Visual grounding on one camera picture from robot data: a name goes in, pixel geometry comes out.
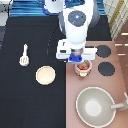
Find white gripper blue trim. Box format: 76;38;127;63
56;39;97;62

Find small pot with red contents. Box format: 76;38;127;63
74;61;92;77

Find cream slotted spatula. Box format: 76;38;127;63
19;45;29;66

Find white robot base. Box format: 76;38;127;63
44;0;65;14

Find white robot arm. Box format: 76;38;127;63
56;0;100;63

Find beige round plate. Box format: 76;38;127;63
36;66;56;85

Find black table mat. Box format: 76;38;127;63
0;15;113;128

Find pink stove countertop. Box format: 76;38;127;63
66;41;126;128

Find large grey mixing bowl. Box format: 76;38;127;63
76;87;128;128

